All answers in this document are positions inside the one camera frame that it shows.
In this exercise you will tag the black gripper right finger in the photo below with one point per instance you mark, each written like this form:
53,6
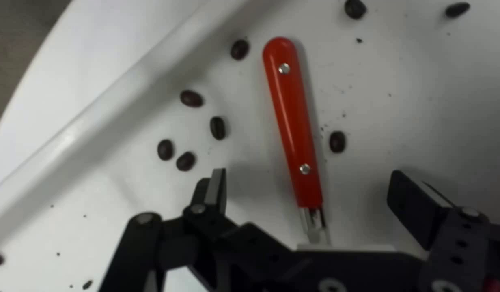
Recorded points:
455,243

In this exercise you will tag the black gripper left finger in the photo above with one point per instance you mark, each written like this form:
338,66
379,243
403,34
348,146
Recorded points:
153,253

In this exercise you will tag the white rectangular tray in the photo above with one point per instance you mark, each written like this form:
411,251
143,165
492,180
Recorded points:
413,107

